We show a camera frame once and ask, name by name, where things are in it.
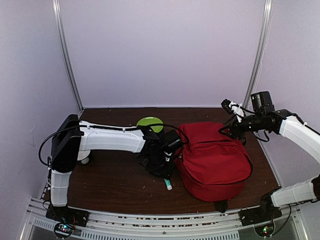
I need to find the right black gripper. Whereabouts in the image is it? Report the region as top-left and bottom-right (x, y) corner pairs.
(218, 112), (264, 140)

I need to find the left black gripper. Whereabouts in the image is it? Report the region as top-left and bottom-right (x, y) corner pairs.
(145, 153), (176, 180)

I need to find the white glue stick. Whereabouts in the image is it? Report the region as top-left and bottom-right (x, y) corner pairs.
(163, 178), (173, 191)

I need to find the red backpack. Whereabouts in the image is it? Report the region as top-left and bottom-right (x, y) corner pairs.
(174, 122), (254, 213)

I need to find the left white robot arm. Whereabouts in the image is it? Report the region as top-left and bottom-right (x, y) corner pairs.
(38, 114), (189, 222)

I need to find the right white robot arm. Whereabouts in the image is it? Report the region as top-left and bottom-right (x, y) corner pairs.
(219, 91), (320, 221)

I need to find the green plate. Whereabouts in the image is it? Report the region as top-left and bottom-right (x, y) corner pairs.
(136, 116), (164, 133)

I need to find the white and black bowl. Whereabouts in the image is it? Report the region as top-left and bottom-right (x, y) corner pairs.
(77, 150), (91, 165)

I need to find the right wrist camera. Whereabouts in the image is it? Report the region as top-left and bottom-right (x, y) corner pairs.
(221, 99), (245, 123)

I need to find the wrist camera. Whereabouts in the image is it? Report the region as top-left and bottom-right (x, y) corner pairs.
(163, 130), (182, 157)
(221, 99), (245, 123)

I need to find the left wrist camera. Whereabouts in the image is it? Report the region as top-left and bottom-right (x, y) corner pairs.
(163, 130), (182, 157)

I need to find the right aluminium frame post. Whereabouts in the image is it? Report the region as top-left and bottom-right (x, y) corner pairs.
(243, 0), (274, 107)

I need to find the aluminium frame post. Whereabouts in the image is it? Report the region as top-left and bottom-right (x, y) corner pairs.
(52, 0), (84, 112)
(243, 0), (274, 107)

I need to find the front aluminium rail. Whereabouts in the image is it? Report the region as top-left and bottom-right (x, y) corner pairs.
(17, 198), (311, 240)

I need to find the left aluminium frame post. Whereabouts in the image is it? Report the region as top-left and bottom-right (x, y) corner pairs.
(52, 0), (84, 112)

